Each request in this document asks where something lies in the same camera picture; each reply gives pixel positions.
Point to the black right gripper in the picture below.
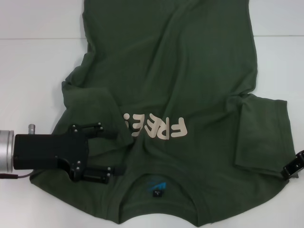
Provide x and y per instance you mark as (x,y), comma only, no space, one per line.
(300,160)

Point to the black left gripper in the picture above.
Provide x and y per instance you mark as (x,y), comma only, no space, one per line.
(47,152)

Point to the dark green printed t-shirt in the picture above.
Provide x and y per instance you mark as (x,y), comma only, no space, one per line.
(178,71)

